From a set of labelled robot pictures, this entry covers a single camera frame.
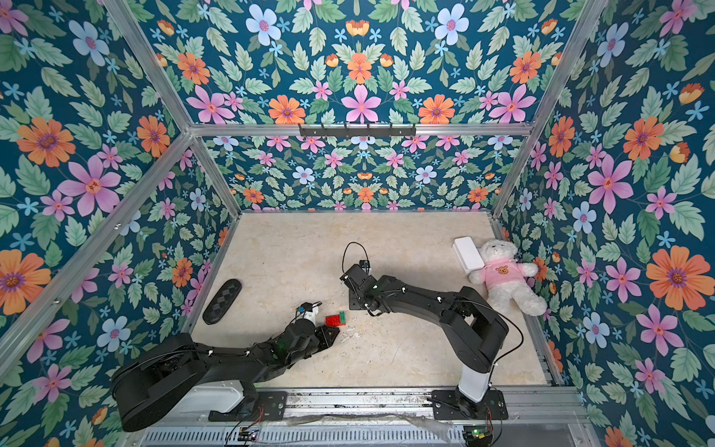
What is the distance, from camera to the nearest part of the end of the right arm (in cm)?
61

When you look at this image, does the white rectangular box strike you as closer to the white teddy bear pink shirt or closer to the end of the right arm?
the white teddy bear pink shirt

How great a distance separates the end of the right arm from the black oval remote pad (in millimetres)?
473

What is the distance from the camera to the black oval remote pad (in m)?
0.90
